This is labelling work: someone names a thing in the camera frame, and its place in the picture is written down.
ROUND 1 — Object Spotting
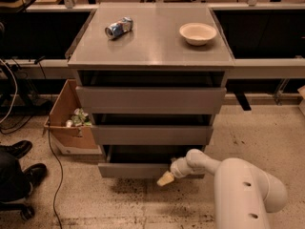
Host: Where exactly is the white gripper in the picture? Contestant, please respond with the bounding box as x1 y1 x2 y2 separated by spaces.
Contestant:
157 157 193 187

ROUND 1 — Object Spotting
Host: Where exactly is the grey bottom drawer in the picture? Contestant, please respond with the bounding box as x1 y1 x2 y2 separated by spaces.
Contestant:
98 145 205 179

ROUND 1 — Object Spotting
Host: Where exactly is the grey drawer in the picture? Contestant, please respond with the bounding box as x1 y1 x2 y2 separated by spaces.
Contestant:
91 125 214 145
98 145 205 179
76 86 226 115

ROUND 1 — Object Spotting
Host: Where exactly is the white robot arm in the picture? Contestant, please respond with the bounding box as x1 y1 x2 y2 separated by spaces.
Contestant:
157 149 288 229

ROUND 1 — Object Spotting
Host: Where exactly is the grey middle drawer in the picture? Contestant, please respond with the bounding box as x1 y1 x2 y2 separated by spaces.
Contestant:
91 125 214 145

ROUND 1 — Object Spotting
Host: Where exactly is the grey drawer cabinet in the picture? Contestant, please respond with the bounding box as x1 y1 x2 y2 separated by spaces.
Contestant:
69 3 234 156

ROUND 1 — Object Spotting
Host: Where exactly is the grey top drawer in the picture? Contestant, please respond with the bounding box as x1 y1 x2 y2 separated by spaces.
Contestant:
76 86 226 115

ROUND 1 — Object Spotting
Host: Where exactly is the cardboard box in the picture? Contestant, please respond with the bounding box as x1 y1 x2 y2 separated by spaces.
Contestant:
44 79 101 155

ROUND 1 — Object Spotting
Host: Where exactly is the crumpled green white trash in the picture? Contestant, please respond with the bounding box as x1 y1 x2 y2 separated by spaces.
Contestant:
66 108 92 128

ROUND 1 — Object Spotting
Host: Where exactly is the black shoe lower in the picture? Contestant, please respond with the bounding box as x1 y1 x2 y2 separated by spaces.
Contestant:
24 163 48 187

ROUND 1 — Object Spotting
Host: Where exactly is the black shoe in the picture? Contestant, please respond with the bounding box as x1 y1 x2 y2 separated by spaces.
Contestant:
24 163 48 187
0 140 32 158

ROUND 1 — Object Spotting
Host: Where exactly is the black chair caster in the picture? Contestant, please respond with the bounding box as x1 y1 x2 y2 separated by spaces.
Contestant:
20 206 35 220

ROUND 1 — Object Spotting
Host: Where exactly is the white paper bowl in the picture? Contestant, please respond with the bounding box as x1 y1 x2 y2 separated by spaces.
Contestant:
179 23 217 46

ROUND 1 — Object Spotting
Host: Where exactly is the black shoe upper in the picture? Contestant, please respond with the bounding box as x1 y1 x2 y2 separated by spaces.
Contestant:
0 140 32 158

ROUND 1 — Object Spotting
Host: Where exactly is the crushed blue soda can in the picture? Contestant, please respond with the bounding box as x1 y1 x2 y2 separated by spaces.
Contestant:
105 17 133 40

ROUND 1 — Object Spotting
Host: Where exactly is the black floor cable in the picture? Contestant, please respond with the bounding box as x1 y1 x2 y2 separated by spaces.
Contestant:
33 55 65 229

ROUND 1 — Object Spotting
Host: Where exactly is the white cable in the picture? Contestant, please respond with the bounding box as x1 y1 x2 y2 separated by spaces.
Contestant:
0 58 18 126

